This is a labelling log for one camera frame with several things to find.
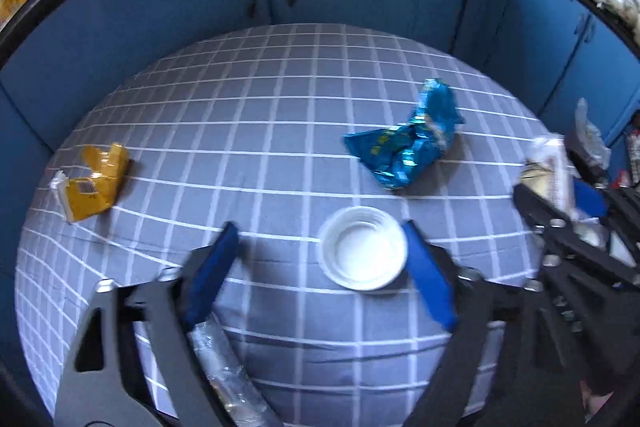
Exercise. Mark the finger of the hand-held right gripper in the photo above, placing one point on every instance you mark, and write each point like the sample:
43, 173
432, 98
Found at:
550, 227
590, 202

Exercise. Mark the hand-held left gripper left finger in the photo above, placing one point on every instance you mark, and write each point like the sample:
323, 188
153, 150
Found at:
212, 272

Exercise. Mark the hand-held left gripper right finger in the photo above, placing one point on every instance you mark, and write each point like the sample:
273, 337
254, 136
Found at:
430, 272

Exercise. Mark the white wrapper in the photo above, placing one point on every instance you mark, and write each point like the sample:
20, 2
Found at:
547, 167

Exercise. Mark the white plastic lid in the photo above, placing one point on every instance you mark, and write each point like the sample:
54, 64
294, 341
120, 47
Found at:
362, 252

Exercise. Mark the teal snack wrapper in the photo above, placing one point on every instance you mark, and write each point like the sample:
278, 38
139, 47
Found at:
400, 152

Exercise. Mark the yellow snack packet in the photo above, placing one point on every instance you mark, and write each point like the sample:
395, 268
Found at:
100, 192

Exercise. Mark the person's right hand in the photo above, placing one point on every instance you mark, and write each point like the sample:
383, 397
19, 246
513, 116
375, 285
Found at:
596, 404

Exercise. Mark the white bin bag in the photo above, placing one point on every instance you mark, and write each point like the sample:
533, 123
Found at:
587, 137

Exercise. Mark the crinkled clear plastic sheet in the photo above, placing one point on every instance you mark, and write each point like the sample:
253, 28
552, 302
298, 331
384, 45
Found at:
225, 367

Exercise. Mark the checked blue-grey tablecloth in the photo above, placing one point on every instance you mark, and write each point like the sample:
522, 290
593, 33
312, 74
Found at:
250, 132

